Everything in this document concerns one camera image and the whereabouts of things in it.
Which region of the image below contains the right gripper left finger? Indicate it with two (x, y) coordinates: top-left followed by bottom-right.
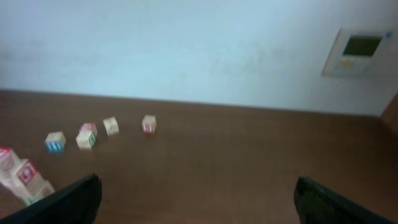
(1, 174), (102, 224)

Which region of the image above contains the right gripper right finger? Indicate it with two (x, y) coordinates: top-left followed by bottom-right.
(294, 177), (394, 224)

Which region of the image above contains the blue 5 block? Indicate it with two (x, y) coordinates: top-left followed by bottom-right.
(21, 181), (55, 206)

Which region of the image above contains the block 5 with green side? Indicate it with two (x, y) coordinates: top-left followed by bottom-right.
(14, 159), (44, 186)

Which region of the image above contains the block with blue T side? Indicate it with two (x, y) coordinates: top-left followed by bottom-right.
(0, 147), (21, 176)

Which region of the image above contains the block with animal drawing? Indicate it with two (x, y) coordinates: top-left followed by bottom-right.
(17, 180), (47, 198)

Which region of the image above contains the block Z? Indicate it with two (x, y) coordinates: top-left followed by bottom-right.
(76, 131), (96, 150)

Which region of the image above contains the block Y with blue side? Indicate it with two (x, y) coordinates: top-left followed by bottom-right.
(45, 131), (66, 152)

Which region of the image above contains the red A block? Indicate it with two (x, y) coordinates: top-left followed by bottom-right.
(79, 123), (98, 136)

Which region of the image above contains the block I with green R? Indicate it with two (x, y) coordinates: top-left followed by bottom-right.
(103, 117), (119, 136)

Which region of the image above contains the block with red bottom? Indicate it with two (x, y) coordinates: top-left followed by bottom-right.
(141, 115), (157, 134)

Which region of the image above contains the white wall control panel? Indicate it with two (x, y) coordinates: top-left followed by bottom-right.
(322, 28), (395, 77)

